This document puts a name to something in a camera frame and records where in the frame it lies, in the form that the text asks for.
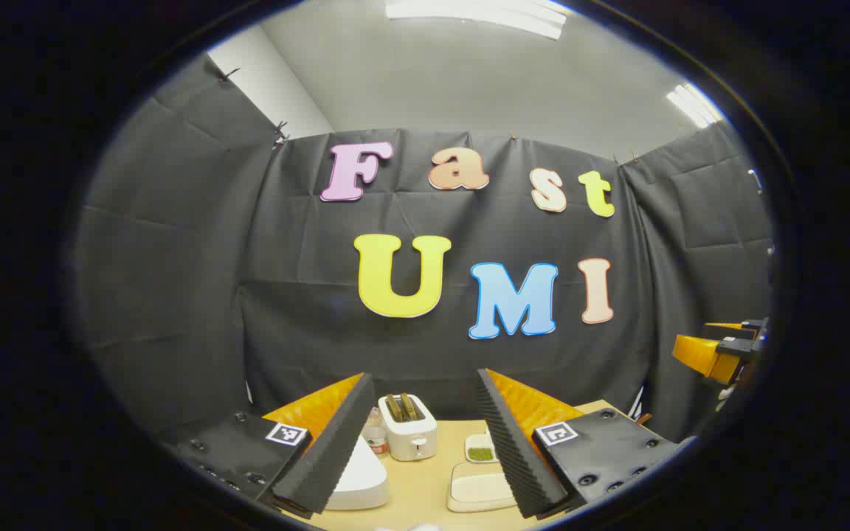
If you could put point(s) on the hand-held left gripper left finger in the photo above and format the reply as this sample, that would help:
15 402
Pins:
336 446

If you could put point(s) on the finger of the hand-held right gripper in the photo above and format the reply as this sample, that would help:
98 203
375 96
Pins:
702 355
724 328

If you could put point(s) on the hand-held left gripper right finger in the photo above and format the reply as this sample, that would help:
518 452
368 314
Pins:
513 450

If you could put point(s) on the white rice cooker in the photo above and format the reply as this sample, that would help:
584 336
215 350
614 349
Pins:
362 479

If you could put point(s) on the white rice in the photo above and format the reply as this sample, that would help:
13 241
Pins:
482 487

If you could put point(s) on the white divided dish of beans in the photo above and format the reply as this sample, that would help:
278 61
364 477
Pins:
479 450

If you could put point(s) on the clear plastic bottle red label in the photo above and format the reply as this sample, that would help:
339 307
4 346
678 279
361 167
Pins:
375 436

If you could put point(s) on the rectangular wooden tray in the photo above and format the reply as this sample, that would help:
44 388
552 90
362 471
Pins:
480 504

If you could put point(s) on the brown bread slice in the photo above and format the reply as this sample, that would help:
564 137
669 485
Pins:
394 408
410 406

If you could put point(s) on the white toaster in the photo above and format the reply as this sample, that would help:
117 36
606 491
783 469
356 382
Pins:
408 436

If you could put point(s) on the black backdrop cloth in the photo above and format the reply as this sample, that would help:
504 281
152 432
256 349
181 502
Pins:
248 258

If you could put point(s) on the ceiling light panel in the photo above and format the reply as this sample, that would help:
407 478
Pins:
694 105
477 15

